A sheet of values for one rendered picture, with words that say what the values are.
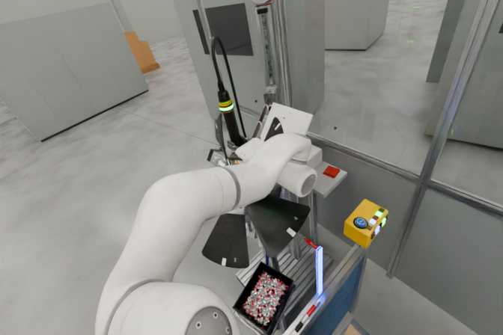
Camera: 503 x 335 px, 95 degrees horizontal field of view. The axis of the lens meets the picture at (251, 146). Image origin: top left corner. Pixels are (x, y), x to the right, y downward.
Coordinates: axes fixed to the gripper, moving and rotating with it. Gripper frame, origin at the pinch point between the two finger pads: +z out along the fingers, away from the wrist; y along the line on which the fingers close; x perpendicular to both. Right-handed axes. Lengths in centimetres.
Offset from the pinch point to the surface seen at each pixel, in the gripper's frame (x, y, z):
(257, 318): -62, -24, -24
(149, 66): -142, 194, 787
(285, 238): -28.6, -4.6, -24.2
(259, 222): -28.5, -6.4, -12.5
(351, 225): -39, 21, -34
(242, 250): -49, -14, -5
